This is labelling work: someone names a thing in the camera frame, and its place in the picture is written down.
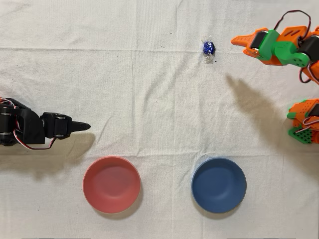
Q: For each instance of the blue candy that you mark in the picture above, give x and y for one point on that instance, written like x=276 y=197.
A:
x=208 y=47

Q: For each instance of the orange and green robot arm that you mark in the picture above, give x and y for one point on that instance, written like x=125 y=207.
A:
x=294 y=33

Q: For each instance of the pink bowl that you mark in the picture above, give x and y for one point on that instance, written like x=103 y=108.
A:
x=111 y=185

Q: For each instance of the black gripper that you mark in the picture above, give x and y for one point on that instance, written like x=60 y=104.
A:
x=60 y=125

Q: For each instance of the white tablecloth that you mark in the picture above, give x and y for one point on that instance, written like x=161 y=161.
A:
x=159 y=99

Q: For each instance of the green gripper black servo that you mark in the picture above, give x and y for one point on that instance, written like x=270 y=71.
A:
x=256 y=41

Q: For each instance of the blue bowl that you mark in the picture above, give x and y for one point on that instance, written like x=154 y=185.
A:
x=219 y=185

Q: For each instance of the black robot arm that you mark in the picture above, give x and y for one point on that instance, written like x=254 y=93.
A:
x=27 y=124

